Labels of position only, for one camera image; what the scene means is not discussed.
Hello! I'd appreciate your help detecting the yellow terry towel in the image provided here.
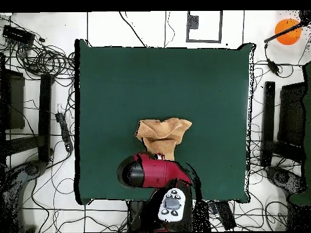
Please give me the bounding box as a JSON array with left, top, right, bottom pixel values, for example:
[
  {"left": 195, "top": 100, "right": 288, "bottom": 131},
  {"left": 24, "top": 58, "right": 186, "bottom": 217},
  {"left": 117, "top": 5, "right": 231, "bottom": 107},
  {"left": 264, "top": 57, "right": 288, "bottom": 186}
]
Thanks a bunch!
[{"left": 135, "top": 117, "right": 193, "bottom": 161}]

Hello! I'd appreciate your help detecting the dark flat panel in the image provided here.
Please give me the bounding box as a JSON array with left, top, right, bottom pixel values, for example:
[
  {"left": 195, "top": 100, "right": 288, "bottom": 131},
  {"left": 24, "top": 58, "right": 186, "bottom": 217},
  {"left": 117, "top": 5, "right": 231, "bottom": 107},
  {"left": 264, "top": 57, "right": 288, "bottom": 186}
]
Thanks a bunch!
[
  {"left": 277, "top": 81, "right": 307, "bottom": 146},
  {"left": 0, "top": 69, "right": 26, "bottom": 130}
]

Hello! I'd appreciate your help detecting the dark green table cloth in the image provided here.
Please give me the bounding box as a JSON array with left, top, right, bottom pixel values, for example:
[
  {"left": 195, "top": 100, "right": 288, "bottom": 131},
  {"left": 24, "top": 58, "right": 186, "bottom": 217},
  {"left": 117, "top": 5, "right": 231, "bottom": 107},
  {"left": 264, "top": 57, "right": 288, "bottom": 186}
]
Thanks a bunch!
[{"left": 74, "top": 38, "right": 255, "bottom": 206}]

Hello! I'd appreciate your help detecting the black power strip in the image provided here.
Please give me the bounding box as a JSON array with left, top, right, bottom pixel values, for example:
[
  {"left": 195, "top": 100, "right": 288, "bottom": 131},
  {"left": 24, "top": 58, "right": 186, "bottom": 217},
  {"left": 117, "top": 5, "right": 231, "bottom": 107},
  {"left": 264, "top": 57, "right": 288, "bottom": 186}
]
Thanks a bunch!
[
  {"left": 208, "top": 200, "right": 237, "bottom": 231},
  {"left": 55, "top": 112, "right": 74, "bottom": 153}
]

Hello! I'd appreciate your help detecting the black stand bar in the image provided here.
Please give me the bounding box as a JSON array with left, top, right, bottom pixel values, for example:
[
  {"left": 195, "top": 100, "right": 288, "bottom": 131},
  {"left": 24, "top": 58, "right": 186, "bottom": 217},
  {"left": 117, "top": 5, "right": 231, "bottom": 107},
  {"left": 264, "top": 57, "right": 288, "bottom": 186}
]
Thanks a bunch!
[
  {"left": 38, "top": 73, "right": 55, "bottom": 163},
  {"left": 261, "top": 81, "right": 276, "bottom": 168}
]

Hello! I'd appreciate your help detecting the grey stand base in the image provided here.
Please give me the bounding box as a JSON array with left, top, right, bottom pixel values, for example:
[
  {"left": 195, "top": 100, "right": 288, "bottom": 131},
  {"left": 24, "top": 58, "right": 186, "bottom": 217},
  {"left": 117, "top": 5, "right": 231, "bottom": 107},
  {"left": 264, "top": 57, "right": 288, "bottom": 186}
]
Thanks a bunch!
[
  {"left": 265, "top": 166, "right": 307, "bottom": 196},
  {"left": 0, "top": 160, "right": 48, "bottom": 232}
]

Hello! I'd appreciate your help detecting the grey square tape outline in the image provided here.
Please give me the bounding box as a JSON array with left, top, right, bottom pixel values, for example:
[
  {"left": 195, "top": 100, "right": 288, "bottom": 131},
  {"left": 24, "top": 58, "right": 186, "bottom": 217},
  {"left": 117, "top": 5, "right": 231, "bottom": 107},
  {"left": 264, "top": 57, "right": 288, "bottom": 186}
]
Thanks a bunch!
[{"left": 186, "top": 10, "right": 223, "bottom": 44}]

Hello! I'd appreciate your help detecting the black power adapter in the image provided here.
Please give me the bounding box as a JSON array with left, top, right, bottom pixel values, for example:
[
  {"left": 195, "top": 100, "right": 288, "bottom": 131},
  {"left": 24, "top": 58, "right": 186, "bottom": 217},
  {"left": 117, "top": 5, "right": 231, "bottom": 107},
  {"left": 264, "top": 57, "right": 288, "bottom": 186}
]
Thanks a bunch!
[{"left": 266, "top": 59, "right": 280, "bottom": 75}]

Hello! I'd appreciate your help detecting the black rod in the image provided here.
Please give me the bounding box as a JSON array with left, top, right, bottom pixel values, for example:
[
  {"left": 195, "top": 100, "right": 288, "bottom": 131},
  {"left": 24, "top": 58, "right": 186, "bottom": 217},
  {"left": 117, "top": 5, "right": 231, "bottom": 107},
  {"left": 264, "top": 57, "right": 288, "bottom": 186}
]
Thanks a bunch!
[{"left": 264, "top": 20, "right": 311, "bottom": 44}]

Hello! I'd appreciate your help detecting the orange ball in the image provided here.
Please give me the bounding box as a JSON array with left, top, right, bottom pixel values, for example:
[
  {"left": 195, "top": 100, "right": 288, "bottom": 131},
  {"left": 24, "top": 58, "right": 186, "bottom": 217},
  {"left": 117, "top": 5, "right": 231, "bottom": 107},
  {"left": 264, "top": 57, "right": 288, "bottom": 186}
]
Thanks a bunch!
[{"left": 274, "top": 18, "right": 302, "bottom": 46}]

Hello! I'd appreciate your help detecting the black electronics box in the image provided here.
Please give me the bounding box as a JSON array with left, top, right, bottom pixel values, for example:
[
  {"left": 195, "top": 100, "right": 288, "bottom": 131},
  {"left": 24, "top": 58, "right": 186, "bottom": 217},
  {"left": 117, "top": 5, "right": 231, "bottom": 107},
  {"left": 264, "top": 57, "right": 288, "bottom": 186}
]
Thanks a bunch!
[{"left": 2, "top": 24, "right": 36, "bottom": 46}]

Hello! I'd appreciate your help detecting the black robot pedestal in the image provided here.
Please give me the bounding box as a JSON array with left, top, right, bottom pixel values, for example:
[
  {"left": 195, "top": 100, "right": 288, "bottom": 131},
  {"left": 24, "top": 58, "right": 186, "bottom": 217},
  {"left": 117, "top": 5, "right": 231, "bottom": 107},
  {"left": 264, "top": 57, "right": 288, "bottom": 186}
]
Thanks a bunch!
[{"left": 127, "top": 200, "right": 152, "bottom": 232}]

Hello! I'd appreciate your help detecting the tangle of black cables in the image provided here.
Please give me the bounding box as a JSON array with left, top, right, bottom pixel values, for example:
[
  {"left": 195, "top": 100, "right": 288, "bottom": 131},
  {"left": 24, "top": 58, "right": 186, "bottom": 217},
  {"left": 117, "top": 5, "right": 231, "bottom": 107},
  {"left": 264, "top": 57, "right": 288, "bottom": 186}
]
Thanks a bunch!
[{"left": 14, "top": 36, "right": 76, "bottom": 81}]

